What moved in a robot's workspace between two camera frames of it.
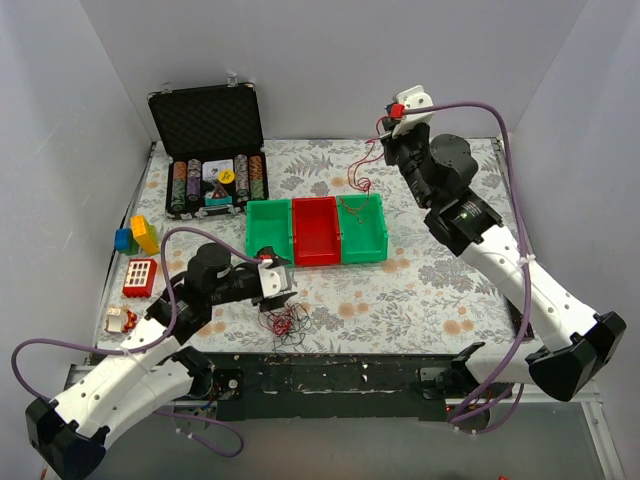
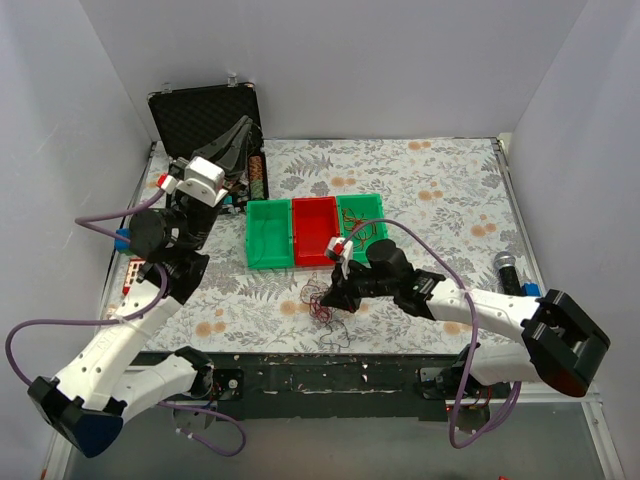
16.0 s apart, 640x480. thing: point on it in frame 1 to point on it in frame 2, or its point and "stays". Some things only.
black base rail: [330, 386] stays
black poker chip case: [211, 135] stays
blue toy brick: [122, 239] stays
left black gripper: [272, 303] to [220, 163]
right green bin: [362, 228] stays
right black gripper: [396, 145] to [347, 282]
